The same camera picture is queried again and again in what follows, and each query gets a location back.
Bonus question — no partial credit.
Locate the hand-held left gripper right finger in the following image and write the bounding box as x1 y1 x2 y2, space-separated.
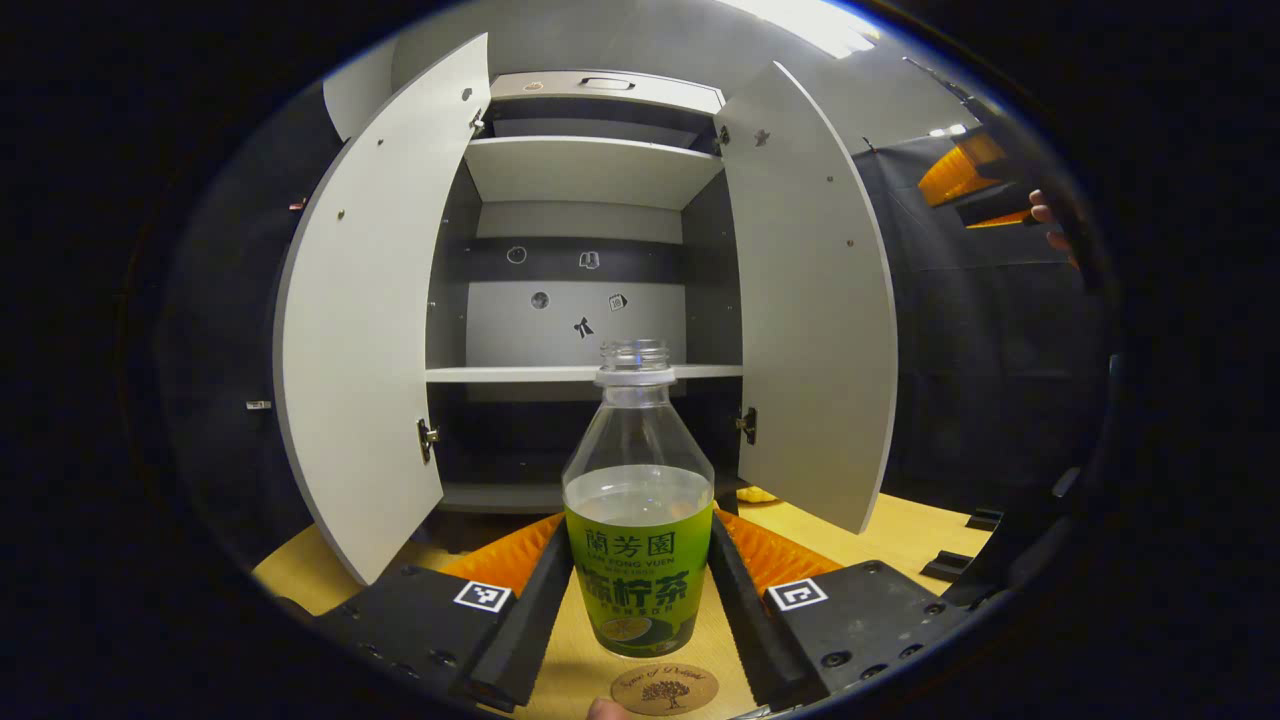
708 508 976 713

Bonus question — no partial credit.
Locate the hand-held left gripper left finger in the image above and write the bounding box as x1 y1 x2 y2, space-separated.
315 512 576 713

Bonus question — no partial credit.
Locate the round brown coaster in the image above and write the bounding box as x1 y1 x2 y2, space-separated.
610 662 721 717

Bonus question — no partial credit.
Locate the green label plastic bottle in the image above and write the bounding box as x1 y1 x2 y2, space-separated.
560 340 717 659

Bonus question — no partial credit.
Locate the white cabinet door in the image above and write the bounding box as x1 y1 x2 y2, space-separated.
715 62 899 534
272 32 493 586

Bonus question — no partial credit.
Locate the white cabinet shelf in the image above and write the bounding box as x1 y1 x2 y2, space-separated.
463 136 724 211
425 364 744 385

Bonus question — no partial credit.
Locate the beige cabinet drawer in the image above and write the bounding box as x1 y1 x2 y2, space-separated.
488 70 726 116

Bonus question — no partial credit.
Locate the black backdrop cloth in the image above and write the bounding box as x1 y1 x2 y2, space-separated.
160 85 1111 561

